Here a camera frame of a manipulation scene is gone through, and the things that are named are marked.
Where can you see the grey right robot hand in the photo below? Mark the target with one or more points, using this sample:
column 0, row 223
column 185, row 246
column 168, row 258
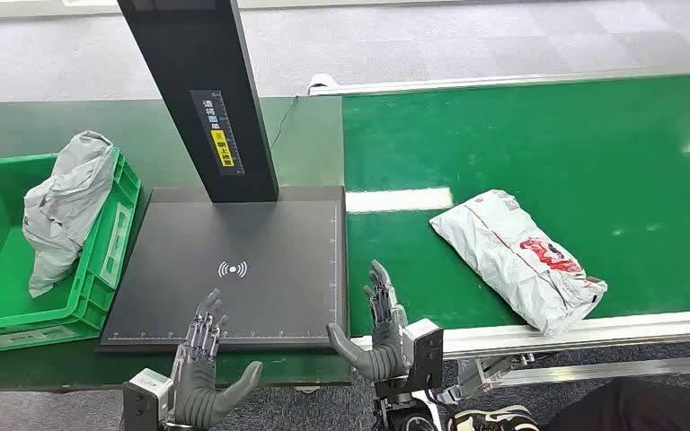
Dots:
column 383, row 357

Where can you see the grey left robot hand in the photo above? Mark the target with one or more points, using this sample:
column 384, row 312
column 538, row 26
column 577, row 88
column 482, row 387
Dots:
column 196, row 387

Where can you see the white package with red print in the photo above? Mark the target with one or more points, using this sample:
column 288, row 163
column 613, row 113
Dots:
column 511, row 256

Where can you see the black inbound scanner machine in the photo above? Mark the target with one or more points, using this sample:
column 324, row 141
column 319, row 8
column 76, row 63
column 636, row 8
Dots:
column 232, row 238

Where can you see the plain grey plastic package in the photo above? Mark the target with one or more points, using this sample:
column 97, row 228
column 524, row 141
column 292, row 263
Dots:
column 65, row 208

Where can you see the green conveyor belt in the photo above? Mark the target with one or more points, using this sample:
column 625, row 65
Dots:
column 529, row 137

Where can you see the white conveyor end cap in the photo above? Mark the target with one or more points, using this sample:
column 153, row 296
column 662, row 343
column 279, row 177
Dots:
column 321, row 82

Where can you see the person's black and white shoe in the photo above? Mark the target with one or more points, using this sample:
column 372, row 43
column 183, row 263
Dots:
column 494, row 419

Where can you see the green plastic crate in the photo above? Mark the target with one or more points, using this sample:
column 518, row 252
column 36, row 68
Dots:
column 0, row 268

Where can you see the black and yellow label sticker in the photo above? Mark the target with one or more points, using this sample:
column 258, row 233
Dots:
column 220, row 137

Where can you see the person's leg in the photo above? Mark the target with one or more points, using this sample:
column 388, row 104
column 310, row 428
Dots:
column 636, row 407

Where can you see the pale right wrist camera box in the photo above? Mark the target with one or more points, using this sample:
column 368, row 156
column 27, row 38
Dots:
column 425, row 354

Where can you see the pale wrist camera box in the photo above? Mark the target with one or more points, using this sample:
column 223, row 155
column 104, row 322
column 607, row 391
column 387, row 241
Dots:
column 142, row 398
column 425, row 354

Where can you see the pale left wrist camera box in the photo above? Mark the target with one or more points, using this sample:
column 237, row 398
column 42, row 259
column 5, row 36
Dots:
column 142, row 398

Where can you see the aluminium conveyor side rail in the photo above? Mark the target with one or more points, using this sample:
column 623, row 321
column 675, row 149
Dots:
column 619, row 330
column 500, row 80

